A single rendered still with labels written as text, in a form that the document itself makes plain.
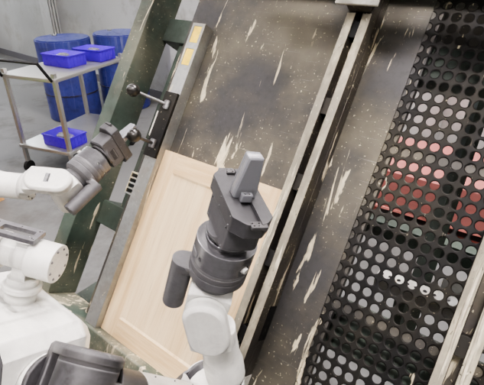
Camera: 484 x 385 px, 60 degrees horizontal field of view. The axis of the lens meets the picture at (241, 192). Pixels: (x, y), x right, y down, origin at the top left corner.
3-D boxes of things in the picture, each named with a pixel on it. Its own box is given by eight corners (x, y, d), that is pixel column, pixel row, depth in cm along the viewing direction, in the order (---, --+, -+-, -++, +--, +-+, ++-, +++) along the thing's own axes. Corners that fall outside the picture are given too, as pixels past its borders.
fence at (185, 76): (95, 318, 130) (84, 320, 127) (201, 29, 129) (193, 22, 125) (105, 326, 127) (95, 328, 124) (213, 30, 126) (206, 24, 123)
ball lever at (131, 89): (166, 112, 126) (123, 94, 120) (170, 100, 126) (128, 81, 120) (170, 112, 122) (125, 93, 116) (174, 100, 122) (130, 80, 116)
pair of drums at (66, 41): (160, 104, 611) (154, 30, 562) (75, 130, 519) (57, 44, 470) (125, 93, 658) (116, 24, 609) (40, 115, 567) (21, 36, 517)
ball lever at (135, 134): (147, 147, 125) (121, 138, 113) (151, 136, 125) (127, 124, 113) (157, 151, 124) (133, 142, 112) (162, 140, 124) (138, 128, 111)
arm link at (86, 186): (80, 173, 115) (48, 202, 110) (69, 150, 106) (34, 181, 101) (112, 194, 113) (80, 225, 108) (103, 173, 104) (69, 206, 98)
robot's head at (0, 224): (27, 284, 70) (28, 245, 67) (-21, 270, 70) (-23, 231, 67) (49, 264, 75) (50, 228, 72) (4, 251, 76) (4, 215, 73)
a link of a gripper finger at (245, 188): (267, 155, 52) (253, 195, 56) (243, 153, 51) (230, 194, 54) (271, 163, 51) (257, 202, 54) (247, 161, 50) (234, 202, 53)
